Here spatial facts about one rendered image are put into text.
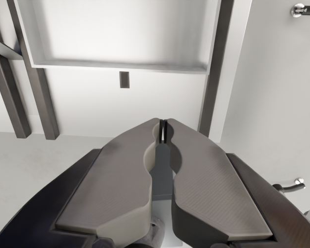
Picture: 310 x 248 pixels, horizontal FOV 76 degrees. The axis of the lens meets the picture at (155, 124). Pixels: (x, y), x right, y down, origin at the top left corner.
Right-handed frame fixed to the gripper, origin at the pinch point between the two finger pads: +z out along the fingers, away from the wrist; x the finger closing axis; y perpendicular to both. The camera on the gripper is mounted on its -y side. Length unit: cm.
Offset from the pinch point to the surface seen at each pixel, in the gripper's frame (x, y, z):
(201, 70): 5.4, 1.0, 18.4
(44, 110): -20.5, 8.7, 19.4
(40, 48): -19.1, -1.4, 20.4
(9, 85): -25.4, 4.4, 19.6
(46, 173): -94, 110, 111
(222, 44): 8.1, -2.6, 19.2
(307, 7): 68, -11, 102
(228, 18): 8.3, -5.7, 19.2
